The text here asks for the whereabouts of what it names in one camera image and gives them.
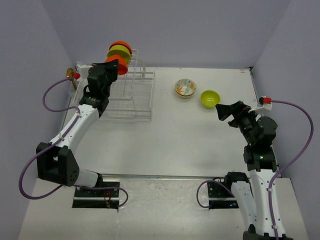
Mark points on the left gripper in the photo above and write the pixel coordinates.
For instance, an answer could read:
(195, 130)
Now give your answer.
(112, 67)

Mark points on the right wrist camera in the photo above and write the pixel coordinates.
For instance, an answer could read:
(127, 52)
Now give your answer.
(264, 106)

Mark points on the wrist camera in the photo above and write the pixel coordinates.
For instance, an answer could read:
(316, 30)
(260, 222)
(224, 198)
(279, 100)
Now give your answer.
(82, 69)
(264, 106)

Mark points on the blue yellow patterned bowl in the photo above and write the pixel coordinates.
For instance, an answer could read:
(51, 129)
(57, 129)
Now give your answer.
(188, 95)

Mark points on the white wire dish rack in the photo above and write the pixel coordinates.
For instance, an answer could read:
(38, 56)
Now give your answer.
(131, 96)

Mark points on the green bowl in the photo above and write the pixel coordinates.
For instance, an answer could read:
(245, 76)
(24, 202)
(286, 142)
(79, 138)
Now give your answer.
(120, 50)
(209, 99)

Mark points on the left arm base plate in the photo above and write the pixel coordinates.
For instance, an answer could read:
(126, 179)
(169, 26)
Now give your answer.
(98, 199)

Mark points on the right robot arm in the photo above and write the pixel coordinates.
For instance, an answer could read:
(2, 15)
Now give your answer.
(255, 192)

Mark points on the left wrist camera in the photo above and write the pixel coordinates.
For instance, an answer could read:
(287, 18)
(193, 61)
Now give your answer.
(82, 69)

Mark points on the brass wooden utensil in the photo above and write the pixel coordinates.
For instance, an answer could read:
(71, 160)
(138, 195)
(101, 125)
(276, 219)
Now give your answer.
(70, 74)

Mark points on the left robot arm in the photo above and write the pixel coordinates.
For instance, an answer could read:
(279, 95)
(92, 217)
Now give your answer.
(55, 160)

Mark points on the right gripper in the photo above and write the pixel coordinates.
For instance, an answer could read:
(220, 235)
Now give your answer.
(241, 110)

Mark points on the orange bowl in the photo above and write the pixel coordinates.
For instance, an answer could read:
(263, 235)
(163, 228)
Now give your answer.
(122, 43)
(122, 64)

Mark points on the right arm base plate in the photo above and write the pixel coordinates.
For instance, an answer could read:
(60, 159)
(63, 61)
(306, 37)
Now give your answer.
(220, 198)

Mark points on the white floral patterned bowl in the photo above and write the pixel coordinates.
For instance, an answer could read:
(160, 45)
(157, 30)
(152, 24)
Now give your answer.
(185, 86)

